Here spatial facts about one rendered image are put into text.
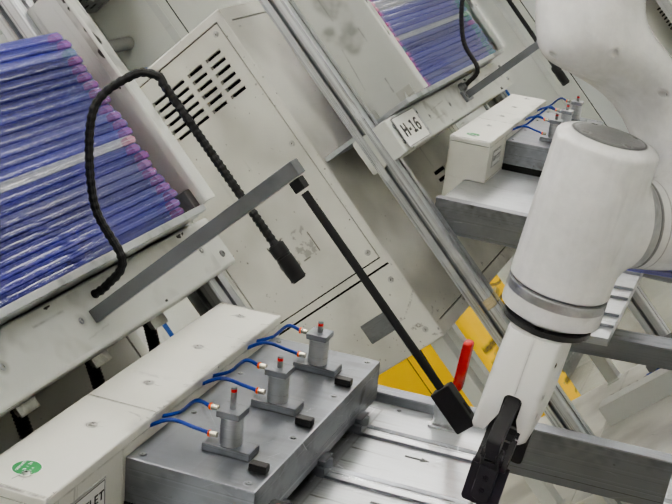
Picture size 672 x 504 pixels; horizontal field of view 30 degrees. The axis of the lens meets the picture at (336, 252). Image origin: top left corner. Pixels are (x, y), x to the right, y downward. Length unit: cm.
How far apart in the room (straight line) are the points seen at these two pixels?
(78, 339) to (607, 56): 59
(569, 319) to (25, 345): 52
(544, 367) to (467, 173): 138
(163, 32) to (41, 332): 335
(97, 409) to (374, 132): 106
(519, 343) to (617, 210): 13
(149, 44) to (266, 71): 230
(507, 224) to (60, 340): 110
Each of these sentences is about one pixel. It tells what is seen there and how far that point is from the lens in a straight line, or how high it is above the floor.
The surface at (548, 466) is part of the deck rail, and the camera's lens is 145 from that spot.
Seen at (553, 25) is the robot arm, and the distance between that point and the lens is 102.
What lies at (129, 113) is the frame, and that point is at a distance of 155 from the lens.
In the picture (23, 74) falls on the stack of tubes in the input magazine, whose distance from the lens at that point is 141.
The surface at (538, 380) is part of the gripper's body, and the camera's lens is 103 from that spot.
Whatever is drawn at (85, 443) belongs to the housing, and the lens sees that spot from 118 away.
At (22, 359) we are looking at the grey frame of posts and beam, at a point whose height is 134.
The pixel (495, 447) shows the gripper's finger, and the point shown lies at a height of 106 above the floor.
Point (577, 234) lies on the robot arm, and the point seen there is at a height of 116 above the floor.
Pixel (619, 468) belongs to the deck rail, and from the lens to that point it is 144.
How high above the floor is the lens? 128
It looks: 1 degrees down
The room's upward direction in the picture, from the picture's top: 35 degrees counter-clockwise
